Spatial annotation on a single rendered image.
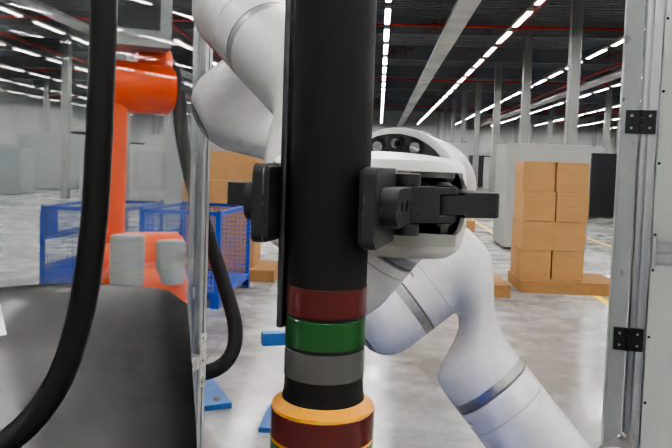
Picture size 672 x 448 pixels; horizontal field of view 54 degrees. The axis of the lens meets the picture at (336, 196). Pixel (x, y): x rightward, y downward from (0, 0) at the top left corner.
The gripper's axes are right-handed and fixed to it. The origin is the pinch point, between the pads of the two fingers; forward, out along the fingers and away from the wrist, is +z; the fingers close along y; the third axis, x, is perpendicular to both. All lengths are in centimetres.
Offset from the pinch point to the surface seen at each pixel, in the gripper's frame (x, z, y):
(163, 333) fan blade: -8.8, -8.6, 12.4
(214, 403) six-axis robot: -143, -331, 163
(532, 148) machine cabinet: 45, -1226, -27
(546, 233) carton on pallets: -73, -819, -42
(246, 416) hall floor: -147, -327, 140
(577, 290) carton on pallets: -139, -814, -80
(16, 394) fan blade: -10.4, -0.9, 16.1
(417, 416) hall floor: -147, -363, 45
